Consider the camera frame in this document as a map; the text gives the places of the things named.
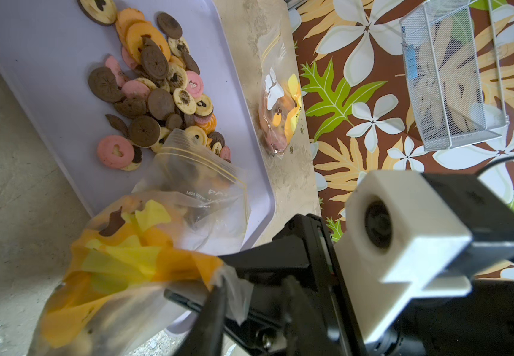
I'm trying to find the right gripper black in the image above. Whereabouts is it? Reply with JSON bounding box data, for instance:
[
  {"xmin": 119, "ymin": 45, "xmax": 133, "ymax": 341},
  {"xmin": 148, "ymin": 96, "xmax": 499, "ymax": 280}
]
[{"xmin": 165, "ymin": 214, "xmax": 514, "ymax": 355}]

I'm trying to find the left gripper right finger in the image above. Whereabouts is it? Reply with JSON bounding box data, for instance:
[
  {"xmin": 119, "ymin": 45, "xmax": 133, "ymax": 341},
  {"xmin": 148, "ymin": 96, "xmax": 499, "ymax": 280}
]
[{"xmin": 282, "ymin": 276, "xmax": 342, "ymax": 355}]

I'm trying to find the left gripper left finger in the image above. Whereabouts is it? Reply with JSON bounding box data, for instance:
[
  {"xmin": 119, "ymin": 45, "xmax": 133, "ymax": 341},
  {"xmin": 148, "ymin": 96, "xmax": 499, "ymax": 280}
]
[{"xmin": 173, "ymin": 286, "xmax": 227, "ymax": 356}]

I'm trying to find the ziploc bag with brown items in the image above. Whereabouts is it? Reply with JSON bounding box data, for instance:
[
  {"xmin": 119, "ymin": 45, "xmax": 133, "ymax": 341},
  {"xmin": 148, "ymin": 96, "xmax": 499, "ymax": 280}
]
[{"xmin": 28, "ymin": 130, "xmax": 253, "ymax": 355}]

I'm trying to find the ziploc bag right with yellow toy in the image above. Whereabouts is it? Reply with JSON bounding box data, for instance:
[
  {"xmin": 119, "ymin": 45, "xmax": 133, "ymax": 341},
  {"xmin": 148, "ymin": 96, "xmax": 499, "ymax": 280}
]
[{"xmin": 258, "ymin": 26, "xmax": 302, "ymax": 156}]

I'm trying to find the pile of poured cookies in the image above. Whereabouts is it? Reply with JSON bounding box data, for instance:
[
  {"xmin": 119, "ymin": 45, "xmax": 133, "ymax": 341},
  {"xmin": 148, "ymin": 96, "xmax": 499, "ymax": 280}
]
[{"xmin": 77, "ymin": 1, "xmax": 232, "ymax": 171}]

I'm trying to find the white mesh basket right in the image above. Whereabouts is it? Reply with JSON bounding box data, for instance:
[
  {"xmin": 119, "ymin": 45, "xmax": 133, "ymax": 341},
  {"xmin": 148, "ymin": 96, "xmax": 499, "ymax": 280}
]
[{"xmin": 399, "ymin": 1, "xmax": 509, "ymax": 151}]

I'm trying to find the lavender plastic tray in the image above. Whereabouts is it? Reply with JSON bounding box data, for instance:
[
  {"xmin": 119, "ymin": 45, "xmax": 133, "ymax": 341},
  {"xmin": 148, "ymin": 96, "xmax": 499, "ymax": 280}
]
[{"xmin": 0, "ymin": 1, "xmax": 275, "ymax": 246}]

